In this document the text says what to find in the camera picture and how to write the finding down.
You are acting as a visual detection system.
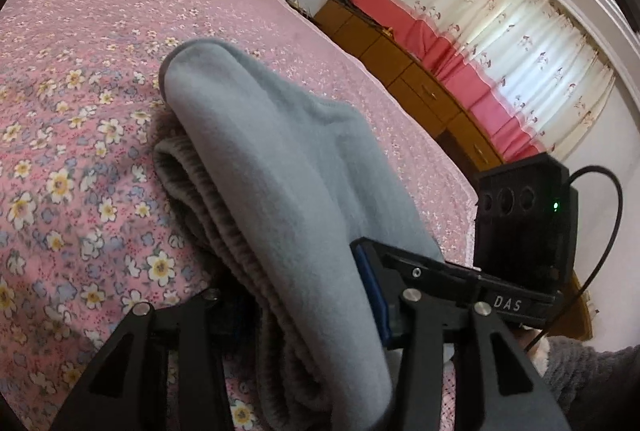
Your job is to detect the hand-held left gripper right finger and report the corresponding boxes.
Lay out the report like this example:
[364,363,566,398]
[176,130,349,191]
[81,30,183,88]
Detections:
[370,283,572,431]

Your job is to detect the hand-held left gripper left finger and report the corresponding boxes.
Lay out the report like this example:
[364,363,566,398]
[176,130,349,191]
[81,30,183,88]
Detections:
[50,289,257,431]

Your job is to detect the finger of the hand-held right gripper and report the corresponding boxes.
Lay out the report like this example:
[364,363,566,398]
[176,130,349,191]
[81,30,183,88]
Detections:
[350,237,488,309]

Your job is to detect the grey pants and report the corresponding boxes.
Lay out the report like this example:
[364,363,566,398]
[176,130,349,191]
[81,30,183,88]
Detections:
[152,40,446,431]

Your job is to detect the person's right forearm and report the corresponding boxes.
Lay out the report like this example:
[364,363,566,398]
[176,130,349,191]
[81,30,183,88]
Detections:
[520,333,640,419]

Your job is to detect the long wooden cabinet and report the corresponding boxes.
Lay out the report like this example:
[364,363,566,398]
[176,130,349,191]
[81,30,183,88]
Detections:
[312,0,596,342]

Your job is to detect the cream and red floral curtain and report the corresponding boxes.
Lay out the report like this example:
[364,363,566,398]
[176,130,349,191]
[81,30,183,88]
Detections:
[330,0,617,162]

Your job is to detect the dark cloth pile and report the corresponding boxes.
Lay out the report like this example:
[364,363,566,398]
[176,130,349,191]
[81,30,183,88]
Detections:
[330,0,396,36]

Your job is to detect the pink floral bed cover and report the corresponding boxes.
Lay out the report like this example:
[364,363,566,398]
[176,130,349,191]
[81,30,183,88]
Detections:
[0,0,483,431]

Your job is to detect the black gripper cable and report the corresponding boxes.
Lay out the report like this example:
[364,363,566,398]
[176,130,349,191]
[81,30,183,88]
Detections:
[525,166,624,352]

